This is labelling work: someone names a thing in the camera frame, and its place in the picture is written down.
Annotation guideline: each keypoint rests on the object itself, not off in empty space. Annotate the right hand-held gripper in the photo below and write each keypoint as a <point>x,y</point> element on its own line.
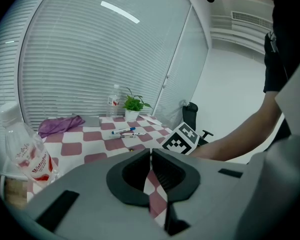
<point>182,140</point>

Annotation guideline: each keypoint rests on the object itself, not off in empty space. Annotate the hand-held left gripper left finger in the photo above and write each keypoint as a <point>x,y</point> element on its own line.
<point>90,196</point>

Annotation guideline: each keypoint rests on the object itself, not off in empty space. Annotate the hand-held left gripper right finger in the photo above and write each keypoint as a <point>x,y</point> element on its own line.
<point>210,189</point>

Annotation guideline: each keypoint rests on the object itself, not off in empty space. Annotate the cream white pen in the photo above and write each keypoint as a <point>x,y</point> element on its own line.
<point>135,134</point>

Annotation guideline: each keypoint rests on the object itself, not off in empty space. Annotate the clear plastic pen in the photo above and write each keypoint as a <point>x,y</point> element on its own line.
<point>126,136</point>

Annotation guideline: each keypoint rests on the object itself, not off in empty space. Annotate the white marker with blue cap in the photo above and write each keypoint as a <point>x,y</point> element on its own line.
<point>123,130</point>

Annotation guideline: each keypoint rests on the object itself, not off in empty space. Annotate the person's right forearm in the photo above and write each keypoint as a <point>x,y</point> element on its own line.
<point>240,139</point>

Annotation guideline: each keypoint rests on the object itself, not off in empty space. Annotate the black office chair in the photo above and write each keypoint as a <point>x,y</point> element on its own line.
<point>190,116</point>

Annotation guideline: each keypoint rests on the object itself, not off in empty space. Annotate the pink white checkered table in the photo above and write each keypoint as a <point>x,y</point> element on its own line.
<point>95,136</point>

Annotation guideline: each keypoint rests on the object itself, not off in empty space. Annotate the white paper strip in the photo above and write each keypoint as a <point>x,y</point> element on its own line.
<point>152,120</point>

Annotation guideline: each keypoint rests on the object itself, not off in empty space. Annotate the green potted plant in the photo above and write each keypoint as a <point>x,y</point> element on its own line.
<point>133,106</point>

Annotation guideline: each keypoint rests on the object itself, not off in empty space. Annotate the purple cloth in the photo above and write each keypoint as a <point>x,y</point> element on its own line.
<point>60,125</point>

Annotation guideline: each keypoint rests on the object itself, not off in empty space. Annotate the clear water bottle red label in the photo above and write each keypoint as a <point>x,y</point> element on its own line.
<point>113,104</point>
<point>27,149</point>

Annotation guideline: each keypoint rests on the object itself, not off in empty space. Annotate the person's black clothed body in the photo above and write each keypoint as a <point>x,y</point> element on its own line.
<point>285,46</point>

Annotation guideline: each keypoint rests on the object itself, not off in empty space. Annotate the white air vent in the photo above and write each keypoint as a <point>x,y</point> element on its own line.
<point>252,20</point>

